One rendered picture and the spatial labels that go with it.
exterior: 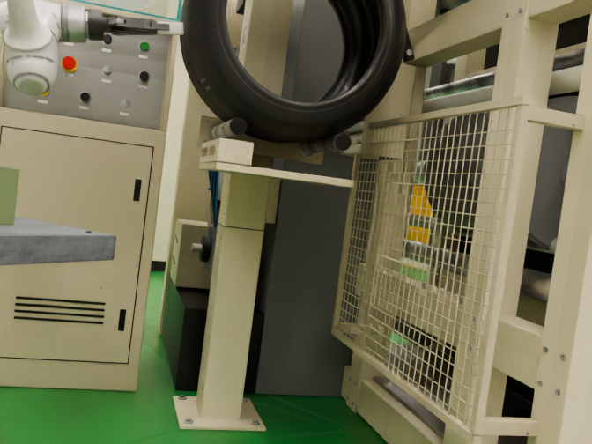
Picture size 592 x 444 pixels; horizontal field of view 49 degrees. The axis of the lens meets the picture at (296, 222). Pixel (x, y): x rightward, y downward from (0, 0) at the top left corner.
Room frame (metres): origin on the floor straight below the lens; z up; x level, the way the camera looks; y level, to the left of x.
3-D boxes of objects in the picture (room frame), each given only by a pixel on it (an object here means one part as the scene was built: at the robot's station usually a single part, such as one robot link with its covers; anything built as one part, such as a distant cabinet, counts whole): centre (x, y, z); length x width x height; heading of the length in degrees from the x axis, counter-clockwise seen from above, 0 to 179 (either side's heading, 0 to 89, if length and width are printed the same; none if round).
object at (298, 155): (2.00, 0.13, 0.90); 0.40 x 0.03 x 0.10; 106
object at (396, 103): (2.14, -0.22, 1.05); 0.20 x 0.15 x 0.30; 16
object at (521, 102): (1.69, -0.29, 0.65); 0.90 x 0.02 x 0.70; 16
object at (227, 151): (1.79, 0.22, 0.83); 0.36 x 0.09 x 0.06; 16
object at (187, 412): (2.07, 0.18, 0.01); 0.27 x 0.27 x 0.02; 16
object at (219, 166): (1.83, 0.09, 0.80); 0.37 x 0.36 x 0.02; 106
